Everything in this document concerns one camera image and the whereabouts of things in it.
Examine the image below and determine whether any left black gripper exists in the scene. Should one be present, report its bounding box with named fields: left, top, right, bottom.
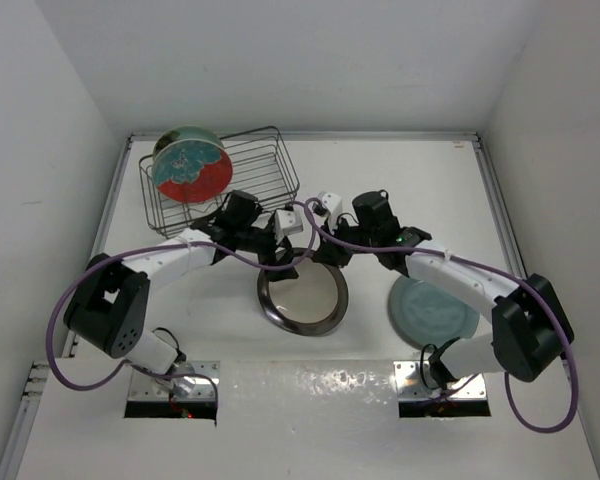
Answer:
left=236, top=222, right=298, bottom=280

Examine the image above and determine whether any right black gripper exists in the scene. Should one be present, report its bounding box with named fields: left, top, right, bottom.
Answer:
left=313, top=213, right=379, bottom=268

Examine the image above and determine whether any brown rimmed cream plate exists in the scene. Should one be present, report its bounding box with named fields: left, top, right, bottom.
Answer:
left=256, top=255, right=349, bottom=337

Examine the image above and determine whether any light blue ceramic plate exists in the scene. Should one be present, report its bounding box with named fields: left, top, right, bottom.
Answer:
left=388, top=276, right=480, bottom=348

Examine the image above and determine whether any red and teal floral plate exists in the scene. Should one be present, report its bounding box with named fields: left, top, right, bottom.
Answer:
left=152, top=139, right=233, bottom=204

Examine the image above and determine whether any mint green flower plate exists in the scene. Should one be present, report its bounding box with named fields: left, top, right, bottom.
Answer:
left=152, top=125, right=224, bottom=156

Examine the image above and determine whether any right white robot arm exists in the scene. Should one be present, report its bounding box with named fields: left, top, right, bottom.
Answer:
left=313, top=190, right=575, bottom=388

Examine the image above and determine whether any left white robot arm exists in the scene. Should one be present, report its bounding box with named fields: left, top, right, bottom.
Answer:
left=63, top=191, right=303, bottom=379

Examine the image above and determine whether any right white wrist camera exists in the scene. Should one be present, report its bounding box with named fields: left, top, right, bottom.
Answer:
left=312, top=192, right=344, bottom=231

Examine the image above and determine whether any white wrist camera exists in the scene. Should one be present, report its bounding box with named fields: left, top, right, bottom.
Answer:
left=312, top=192, right=344, bottom=231
left=273, top=209, right=304, bottom=246

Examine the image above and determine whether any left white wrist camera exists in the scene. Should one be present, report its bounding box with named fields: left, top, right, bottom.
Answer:
left=273, top=209, right=304, bottom=246

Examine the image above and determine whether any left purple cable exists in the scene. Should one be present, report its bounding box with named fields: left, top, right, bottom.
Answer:
left=47, top=202, right=321, bottom=426

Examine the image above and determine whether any purple cable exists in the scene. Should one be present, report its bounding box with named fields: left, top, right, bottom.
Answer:
left=47, top=202, right=321, bottom=426
left=304, top=197, right=580, bottom=433

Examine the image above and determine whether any wire dish rack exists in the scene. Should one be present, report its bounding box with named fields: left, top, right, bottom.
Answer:
left=139, top=126, right=300, bottom=238

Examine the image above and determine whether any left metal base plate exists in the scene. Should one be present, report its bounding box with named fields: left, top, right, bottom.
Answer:
left=127, top=360, right=220, bottom=402

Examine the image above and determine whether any metal base plate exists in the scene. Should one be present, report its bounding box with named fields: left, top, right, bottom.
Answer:
left=393, top=360, right=488, bottom=403
left=127, top=360, right=220, bottom=402

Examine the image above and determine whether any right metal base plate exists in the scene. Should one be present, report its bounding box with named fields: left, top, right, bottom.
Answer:
left=393, top=360, right=488, bottom=403

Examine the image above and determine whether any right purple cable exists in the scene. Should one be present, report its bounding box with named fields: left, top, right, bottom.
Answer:
left=304, top=197, right=580, bottom=433

